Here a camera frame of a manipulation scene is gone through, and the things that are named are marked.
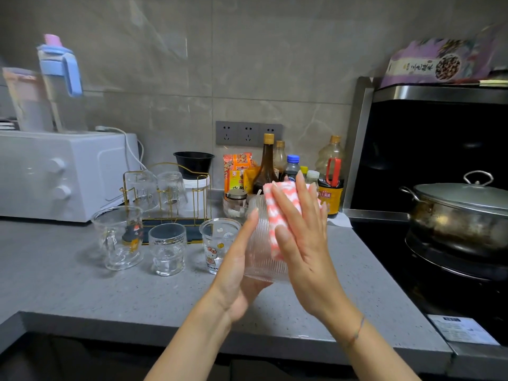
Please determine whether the person's left hand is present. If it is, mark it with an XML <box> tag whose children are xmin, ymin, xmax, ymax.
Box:
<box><xmin>208</xmin><ymin>208</ymin><xmax>274</xmax><ymax>325</ymax></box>

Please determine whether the person's right hand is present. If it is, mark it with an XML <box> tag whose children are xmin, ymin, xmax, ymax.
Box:
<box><xmin>271</xmin><ymin>170</ymin><xmax>365</xmax><ymax>342</ymax></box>

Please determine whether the small ribbed clear glass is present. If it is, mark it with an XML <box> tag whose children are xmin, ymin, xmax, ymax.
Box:
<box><xmin>242</xmin><ymin>194</ymin><xmax>291</xmax><ymax>284</ymax></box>

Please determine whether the cartoon cat print glass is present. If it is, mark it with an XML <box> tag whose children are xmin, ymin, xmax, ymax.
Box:
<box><xmin>199</xmin><ymin>217</ymin><xmax>242</xmax><ymax>275</ymax></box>

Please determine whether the gold wire cup rack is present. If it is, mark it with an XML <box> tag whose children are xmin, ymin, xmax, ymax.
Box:
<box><xmin>120</xmin><ymin>162</ymin><xmax>212</xmax><ymax>244</ymax></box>

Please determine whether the pink striped cloth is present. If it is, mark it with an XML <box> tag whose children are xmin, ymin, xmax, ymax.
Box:
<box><xmin>262</xmin><ymin>180</ymin><xmax>318</xmax><ymax>261</ymax></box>

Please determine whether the short textured glass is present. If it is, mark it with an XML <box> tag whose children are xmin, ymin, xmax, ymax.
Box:
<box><xmin>148</xmin><ymin>222</ymin><xmax>187</xmax><ymax>277</ymax></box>

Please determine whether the embossed ribbed clear glass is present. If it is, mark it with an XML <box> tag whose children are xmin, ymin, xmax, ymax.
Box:
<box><xmin>157</xmin><ymin>171</ymin><xmax>188</xmax><ymax>213</ymax></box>

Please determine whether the penguin print glass mug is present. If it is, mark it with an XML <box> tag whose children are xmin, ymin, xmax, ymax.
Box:
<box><xmin>91</xmin><ymin>206</ymin><xmax>144</xmax><ymax>271</ymax></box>

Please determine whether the tall ribbed clear glass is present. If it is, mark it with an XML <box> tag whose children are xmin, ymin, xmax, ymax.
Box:
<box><xmin>123</xmin><ymin>170</ymin><xmax>159</xmax><ymax>213</ymax></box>

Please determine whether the person's left forearm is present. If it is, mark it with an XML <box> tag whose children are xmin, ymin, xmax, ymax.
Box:
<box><xmin>144</xmin><ymin>291</ymin><xmax>235</xmax><ymax>381</ymax></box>

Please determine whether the white paper towel sheet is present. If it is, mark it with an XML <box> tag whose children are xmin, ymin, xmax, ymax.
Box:
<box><xmin>327</xmin><ymin>212</ymin><xmax>353</xmax><ymax>229</ymax></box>

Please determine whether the clear round condiment tray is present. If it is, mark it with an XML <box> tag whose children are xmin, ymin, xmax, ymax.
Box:
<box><xmin>222</xmin><ymin>194</ymin><xmax>251</xmax><ymax>220</ymax></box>

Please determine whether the glass spice jar steel lid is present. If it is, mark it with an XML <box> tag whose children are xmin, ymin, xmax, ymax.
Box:
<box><xmin>225</xmin><ymin>188</ymin><xmax>249</xmax><ymax>211</ymax></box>

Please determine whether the dark bottle blue cap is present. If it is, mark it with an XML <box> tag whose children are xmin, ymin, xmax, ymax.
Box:
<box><xmin>282</xmin><ymin>155</ymin><xmax>301</xmax><ymax>182</ymax></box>

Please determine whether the dark brown glass bottle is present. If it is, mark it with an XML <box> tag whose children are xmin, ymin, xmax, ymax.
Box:
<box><xmin>252</xmin><ymin>133</ymin><xmax>279</xmax><ymax>195</ymax></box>

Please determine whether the yellow seasoning pouch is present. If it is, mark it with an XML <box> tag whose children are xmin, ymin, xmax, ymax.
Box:
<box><xmin>243</xmin><ymin>166</ymin><xmax>261</xmax><ymax>194</ymax></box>

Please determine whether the orange seasoning packet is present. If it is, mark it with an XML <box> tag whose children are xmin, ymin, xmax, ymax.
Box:
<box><xmin>223</xmin><ymin>152</ymin><xmax>253</xmax><ymax>195</ymax></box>

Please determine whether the clear bottle brown cap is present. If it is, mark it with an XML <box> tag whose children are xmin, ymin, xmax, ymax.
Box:
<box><xmin>273</xmin><ymin>140</ymin><xmax>287</xmax><ymax>175</ymax></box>

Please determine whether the black plastic bowl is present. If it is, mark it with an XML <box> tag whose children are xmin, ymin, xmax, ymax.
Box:
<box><xmin>173</xmin><ymin>151</ymin><xmax>215</xmax><ymax>180</ymax></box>

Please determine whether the stainless steel pot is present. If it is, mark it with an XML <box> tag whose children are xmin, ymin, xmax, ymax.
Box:
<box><xmin>400</xmin><ymin>185</ymin><xmax>508</xmax><ymax>258</ymax></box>

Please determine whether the white label sticker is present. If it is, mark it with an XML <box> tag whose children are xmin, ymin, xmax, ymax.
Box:
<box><xmin>427</xmin><ymin>314</ymin><xmax>501</xmax><ymax>347</ymax></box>

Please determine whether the steel pot lid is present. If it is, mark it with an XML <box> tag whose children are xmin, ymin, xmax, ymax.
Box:
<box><xmin>412</xmin><ymin>170</ymin><xmax>508</xmax><ymax>217</ymax></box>

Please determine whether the white microwave oven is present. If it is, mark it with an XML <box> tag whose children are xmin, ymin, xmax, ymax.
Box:
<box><xmin>0</xmin><ymin>130</ymin><xmax>140</xmax><ymax>223</ymax></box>

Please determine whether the purple food packet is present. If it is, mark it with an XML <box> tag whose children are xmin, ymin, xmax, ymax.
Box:
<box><xmin>380</xmin><ymin>25</ymin><xmax>505</xmax><ymax>88</ymax></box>

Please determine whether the clear jug blue lid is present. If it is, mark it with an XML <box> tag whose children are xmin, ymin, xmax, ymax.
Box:
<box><xmin>37</xmin><ymin>33</ymin><xmax>89</xmax><ymax>132</ymax></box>

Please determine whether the clear container pink lid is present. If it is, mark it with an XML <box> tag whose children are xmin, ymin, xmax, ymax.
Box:
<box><xmin>2</xmin><ymin>67</ymin><xmax>55</xmax><ymax>133</ymax></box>

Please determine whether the thin string bracelet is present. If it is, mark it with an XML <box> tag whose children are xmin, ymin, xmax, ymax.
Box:
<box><xmin>345</xmin><ymin>315</ymin><xmax>366</xmax><ymax>350</ymax></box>

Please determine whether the large bottle red handle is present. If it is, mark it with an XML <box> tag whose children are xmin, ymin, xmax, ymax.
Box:
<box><xmin>315</xmin><ymin>135</ymin><xmax>346</xmax><ymax>216</ymax></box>

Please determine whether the grey wall socket panel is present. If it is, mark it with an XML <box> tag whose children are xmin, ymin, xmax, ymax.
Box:
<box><xmin>215</xmin><ymin>121</ymin><xmax>284</xmax><ymax>147</ymax></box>

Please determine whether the white power cable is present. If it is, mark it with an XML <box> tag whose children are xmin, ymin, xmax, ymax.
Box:
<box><xmin>94</xmin><ymin>125</ymin><xmax>148</xmax><ymax>171</ymax></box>

